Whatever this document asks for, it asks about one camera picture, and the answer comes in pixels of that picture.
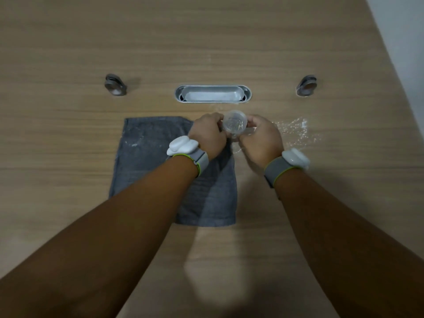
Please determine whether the white wrist tracker grey band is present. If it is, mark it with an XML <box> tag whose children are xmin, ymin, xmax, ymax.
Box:
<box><xmin>264</xmin><ymin>148</ymin><xmax>311</xmax><ymax>189</ymax></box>
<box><xmin>165</xmin><ymin>135</ymin><xmax>210</xmax><ymax>178</ymax></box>

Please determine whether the person's right forearm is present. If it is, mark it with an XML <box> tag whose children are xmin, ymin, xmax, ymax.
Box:
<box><xmin>273</xmin><ymin>168</ymin><xmax>424</xmax><ymax>318</ymax></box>

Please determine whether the person's left hand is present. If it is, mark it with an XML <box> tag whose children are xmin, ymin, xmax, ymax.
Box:
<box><xmin>188</xmin><ymin>112</ymin><xmax>229</xmax><ymax>161</ymax></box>

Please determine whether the silver oval cable grommet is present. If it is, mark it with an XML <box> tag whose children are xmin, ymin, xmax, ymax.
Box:
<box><xmin>174</xmin><ymin>84</ymin><xmax>252</xmax><ymax>104</ymax></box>

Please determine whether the spilled white powder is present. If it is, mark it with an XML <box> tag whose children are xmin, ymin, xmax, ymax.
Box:
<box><xmin>231</xmin><ymin>117</ymin><xmax>320</xmax><ymax>155</ymax></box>

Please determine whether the clear plastic shaker jar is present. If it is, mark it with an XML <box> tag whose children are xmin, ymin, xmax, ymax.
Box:
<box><xmin>222</xmin><ymin>110</ymin><xmax>249</xmax><ymax>140</ymax></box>

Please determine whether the person's left forearm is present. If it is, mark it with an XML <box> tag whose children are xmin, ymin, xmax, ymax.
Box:
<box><xmin>0</xmin><ymin>155</ymin><xmax>199</xmax><ymax>318</ymax></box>

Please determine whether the person's right hand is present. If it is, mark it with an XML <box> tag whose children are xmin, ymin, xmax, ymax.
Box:
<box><xmin>238</xmin><ymin>114</ymin><xmax>285</xmax><ymax>169</ymax></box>

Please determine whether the grey cloth towel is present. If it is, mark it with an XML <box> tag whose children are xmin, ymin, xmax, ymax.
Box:
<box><xmin>108</xmin><ymin>116</ymin><xmax>238</xmax><ymax>227</ymax></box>

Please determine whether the metal partition clamp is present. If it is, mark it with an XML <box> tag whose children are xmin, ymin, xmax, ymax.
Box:
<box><xmin>104</xmin><ymin>73</ymin><xmax>128</xmax><ymax>97</ymax></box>
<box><xmin>295</xmin><ymin>74</ymin><xmax>318</xmax><ymax>97</ymax></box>

